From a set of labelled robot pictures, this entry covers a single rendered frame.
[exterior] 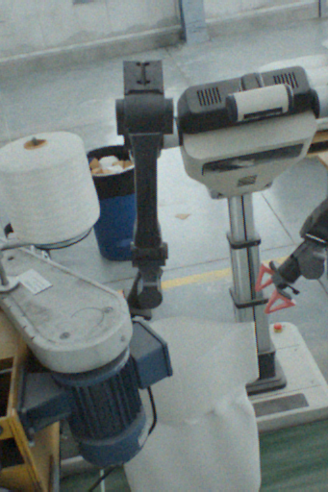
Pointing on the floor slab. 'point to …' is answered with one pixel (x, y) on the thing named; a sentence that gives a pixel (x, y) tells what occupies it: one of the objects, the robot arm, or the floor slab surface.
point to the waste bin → (114, 205)
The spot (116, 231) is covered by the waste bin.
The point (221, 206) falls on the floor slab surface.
